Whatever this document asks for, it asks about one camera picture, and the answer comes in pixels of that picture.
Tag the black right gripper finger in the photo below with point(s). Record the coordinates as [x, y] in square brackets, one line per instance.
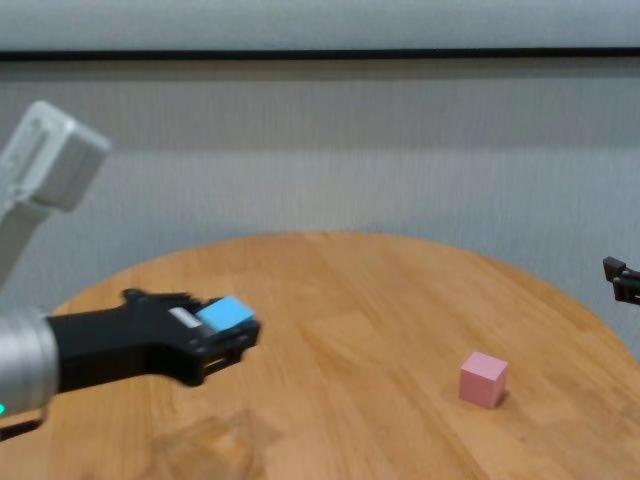
[614, 268]

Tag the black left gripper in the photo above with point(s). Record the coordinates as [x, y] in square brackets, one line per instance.
[115, 345]

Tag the blue cube block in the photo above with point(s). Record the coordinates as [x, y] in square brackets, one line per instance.
[225, 314]

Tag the pink cube block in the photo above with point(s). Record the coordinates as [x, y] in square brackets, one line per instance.
[482, 380]

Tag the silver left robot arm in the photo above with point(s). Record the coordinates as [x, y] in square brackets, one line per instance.
[25, 360]

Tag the black wall rail strip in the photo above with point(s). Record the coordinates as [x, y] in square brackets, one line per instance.
[320, 54]

